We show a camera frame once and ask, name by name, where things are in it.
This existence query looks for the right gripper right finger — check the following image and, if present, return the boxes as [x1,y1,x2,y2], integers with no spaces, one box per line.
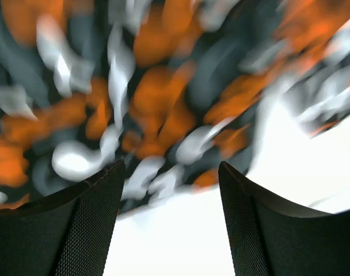
[218,162,350,276]

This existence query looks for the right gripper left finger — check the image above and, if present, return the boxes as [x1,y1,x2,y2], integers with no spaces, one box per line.
[0,160,125,276]

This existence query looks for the orange camouflage shorts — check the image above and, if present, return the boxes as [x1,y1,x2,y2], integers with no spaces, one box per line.
[0,1,350,213]

